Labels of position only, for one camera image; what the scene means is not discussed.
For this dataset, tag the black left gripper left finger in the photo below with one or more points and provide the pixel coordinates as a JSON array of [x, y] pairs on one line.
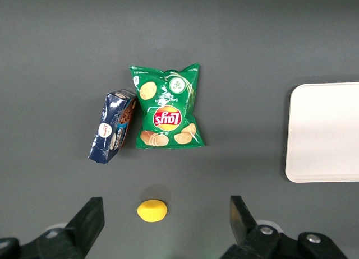
[[81, 231]]

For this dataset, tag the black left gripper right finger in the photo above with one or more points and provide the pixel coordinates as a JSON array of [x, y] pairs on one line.
[[246, 233]]

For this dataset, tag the beige plastic tray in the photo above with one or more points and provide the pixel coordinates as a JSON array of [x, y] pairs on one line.
[[322, 133]]

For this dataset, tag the yellow lemon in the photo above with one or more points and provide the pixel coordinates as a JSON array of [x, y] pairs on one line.
[[152, 210]]

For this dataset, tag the blue cookie box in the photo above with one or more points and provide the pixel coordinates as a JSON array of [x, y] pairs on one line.
[[106, 130]]

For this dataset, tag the green Lays chips bag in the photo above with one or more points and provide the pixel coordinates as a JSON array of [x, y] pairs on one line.
[[168, 116]]

